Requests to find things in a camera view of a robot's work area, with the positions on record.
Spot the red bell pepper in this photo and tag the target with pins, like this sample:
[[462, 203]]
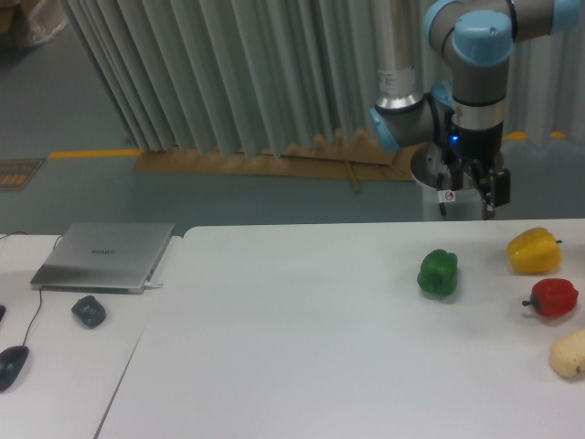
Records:
[[552, 297]]

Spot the silver laptop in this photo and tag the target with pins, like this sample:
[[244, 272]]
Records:
[[117, 258]]

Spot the yellow bell pepper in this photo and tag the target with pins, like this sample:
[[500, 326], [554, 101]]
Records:
[[534, 251]]

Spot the beige bread loaf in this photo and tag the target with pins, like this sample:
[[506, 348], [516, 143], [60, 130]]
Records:
[[566, 355]]

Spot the green bell pepper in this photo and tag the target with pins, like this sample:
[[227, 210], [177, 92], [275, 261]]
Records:
[[438, 273]]

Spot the grey pleated curtain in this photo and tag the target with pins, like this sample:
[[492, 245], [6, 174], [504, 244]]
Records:
[[254, 76]]

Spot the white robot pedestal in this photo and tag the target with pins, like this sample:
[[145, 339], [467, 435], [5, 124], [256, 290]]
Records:
[[447, 194]]

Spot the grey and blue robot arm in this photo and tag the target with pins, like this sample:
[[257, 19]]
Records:
[[475, 39]]

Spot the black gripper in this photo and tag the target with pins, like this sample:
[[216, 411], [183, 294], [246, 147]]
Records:
[[462, 146]]

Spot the white usb plug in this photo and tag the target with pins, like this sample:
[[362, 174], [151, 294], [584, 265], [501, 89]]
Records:
[[150, 286]]

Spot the black earbuds case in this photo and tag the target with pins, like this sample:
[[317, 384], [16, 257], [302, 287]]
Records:
[[89, 311]]

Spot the black computer mouse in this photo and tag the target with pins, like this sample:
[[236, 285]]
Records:
[[13, 360]]

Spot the clear plastic bag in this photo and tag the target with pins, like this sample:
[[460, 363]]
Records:
[[36, 22]]

